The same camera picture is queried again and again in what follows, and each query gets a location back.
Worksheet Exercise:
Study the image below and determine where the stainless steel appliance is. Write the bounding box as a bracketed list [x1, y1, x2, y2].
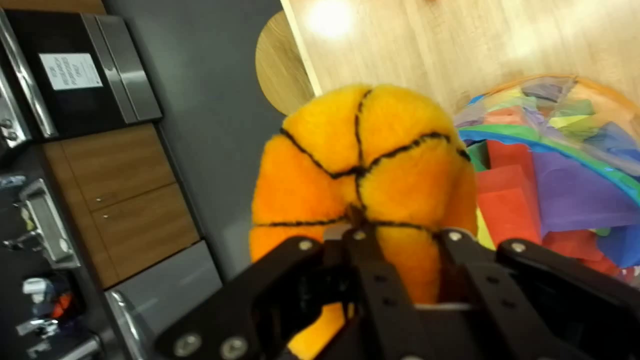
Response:
[103, 240, 226, 360]

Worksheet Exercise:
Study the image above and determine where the bin of colourful toys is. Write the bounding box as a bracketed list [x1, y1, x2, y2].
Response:
[455, 75, 640, 287]

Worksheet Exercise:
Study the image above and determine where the red foam block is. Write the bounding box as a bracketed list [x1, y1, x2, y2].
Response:
[474, 138, 546, 246]

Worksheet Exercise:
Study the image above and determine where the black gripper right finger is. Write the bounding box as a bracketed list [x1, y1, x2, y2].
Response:
[437, 228, 640, 360]

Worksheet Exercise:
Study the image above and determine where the wooden cabinet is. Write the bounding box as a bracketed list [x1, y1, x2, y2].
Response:
[38, 122, 203, 291]

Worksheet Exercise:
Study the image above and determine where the purple foam block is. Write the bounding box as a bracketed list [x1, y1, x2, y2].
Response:
[528, 146, 640, 237]

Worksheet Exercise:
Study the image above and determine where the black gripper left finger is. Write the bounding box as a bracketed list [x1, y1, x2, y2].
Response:
[155, 226, 437, 360]

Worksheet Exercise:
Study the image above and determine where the white paper label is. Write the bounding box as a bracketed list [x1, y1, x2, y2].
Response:
[36, 50, 106, 95]

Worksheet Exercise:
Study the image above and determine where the silver countertop machine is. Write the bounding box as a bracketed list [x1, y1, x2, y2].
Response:
[5, 176, 84, 271]

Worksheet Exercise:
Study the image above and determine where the round wooden stool seat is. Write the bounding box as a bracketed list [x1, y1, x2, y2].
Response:
[255, 8, 320, 118]

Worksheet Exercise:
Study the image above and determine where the black oven with steel handles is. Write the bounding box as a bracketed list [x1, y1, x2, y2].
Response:
[0, 8, 166, 150]

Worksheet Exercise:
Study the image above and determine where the orange plush basketball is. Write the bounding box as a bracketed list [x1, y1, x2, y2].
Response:
[248, 82, 480, 360]

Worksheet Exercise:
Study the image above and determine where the blue foam block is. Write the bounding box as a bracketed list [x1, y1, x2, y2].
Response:
[594, 224, 640, 271]

